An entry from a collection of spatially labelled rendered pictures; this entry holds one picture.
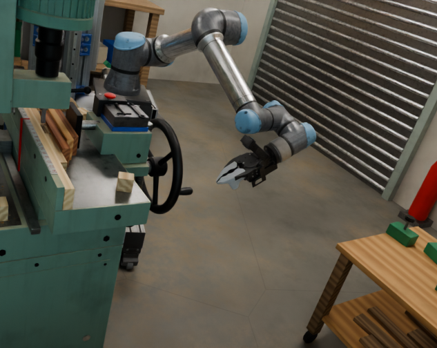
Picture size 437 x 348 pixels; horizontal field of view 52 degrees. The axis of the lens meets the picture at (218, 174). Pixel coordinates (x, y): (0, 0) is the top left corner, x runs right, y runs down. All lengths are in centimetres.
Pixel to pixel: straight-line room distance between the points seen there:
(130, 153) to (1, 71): 37
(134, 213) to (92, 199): 10
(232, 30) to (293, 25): 312
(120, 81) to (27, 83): 81
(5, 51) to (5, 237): 39
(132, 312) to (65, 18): 133
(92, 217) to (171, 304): 118
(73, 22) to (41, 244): 49
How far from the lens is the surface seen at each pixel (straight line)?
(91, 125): 120
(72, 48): 193
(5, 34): 103
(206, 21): 154
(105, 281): 124
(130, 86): 188
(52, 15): 103
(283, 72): 472
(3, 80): 106
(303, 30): 460
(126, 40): 184
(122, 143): 118
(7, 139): 131
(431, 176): 354
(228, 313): 213
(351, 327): 208
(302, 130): 146
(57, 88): 112
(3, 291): 116
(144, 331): 196
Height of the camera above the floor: 142
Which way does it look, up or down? 26 degrees down
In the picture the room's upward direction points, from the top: 16 degrees clockwise
